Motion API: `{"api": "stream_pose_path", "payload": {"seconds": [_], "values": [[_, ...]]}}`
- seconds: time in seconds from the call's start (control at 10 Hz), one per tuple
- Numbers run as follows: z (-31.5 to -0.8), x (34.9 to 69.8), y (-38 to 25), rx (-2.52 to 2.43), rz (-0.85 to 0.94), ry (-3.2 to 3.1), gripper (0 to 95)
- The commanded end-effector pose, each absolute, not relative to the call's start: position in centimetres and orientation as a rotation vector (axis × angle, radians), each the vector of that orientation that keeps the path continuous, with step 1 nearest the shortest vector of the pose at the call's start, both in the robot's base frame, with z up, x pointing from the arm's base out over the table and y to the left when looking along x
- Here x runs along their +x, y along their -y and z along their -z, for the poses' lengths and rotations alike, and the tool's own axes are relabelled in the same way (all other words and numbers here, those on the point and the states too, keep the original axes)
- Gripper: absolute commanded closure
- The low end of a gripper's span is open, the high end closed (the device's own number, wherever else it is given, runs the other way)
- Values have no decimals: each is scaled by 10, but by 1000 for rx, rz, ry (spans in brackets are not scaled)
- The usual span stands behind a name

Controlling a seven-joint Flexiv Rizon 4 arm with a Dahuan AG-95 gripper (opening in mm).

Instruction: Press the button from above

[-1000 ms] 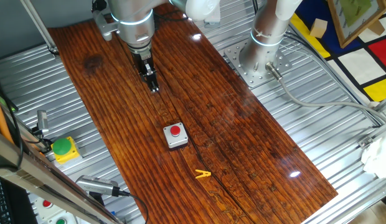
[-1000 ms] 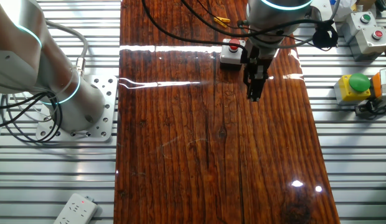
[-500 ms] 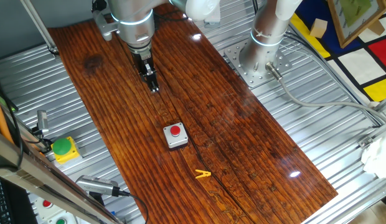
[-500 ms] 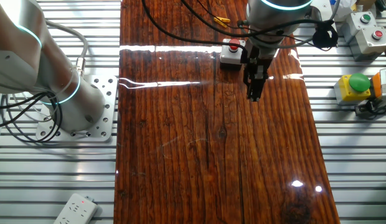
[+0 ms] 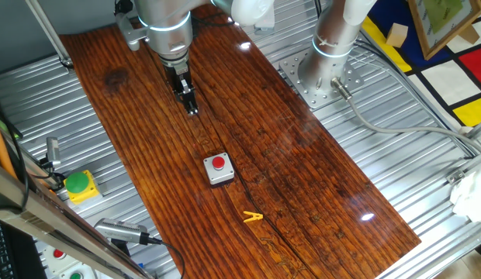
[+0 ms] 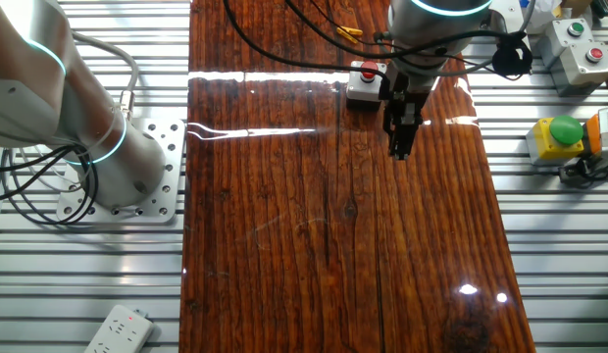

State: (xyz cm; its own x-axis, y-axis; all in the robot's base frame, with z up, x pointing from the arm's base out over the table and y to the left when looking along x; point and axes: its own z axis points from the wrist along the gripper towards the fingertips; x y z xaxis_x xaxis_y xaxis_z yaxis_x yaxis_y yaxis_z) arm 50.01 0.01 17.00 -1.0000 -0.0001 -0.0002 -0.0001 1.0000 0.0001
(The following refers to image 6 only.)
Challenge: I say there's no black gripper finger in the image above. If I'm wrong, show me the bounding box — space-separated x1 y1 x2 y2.
400 105 424 162
382 100 404 159

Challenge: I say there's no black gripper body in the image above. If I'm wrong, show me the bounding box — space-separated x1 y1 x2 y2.
384 66 435 126

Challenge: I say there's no grey box red mushroom button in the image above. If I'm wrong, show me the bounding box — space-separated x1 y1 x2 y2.
345 60 387 112

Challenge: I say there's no yellow box green mushroom button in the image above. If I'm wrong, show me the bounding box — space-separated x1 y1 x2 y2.
525 115 587 167

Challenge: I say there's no grey box green flat button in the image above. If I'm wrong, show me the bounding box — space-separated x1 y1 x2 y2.
536 18 595 68

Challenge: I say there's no grey box red flat button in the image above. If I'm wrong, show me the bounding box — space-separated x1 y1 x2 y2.
550 41 608 98

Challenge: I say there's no yellow clothespin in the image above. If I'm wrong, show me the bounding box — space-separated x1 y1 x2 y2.
335 25 364 45

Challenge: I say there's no wood grain board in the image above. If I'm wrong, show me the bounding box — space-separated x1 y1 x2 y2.
178 0 536 353

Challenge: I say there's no white crumpled plastic bag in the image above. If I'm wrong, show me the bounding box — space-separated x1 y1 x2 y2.
527 0 563 34

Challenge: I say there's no black clamp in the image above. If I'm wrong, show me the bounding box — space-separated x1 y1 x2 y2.
558 156 608 190

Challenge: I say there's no cardboard box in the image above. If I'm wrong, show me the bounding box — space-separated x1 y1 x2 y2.
560 0 594 19

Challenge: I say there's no orange white device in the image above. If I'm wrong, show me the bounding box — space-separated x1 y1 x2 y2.
584 106 608 159

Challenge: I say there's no white power strip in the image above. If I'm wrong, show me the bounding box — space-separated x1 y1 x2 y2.
83 304 156 353

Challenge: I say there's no black camera cable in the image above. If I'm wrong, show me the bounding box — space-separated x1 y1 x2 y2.
222 0 391 87

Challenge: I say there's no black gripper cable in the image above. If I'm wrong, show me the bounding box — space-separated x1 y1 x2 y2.
282 0 526 63

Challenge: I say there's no black cable strap knot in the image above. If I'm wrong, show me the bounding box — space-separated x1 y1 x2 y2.
490 31 534 79

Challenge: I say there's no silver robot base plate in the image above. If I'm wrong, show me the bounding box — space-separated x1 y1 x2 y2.
56 117 186 226

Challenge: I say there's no grey cable with metal plug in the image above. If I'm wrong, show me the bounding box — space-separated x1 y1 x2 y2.
71 29 140 122

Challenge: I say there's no black cable bundle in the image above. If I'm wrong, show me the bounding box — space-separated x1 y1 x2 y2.
0 144 100 227

